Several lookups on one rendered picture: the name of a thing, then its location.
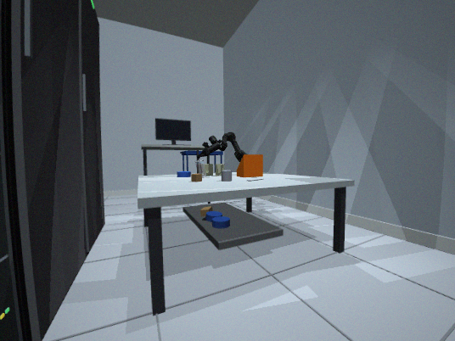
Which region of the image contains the dark grey flat shelf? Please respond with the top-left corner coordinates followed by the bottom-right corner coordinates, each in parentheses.
top-left (183, 203), bottom-right (283, 250)

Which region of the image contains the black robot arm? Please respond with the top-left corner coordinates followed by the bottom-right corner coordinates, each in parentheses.
top-left (202, 132), bottom-right (247, 162)

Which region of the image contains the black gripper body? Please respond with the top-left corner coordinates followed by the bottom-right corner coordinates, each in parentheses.
top-left (204, 145), bottom-right (216, 156)

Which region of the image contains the grey cylinder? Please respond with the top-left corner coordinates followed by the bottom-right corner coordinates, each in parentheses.
top-left (222, 170), bottom-right (232, 182)

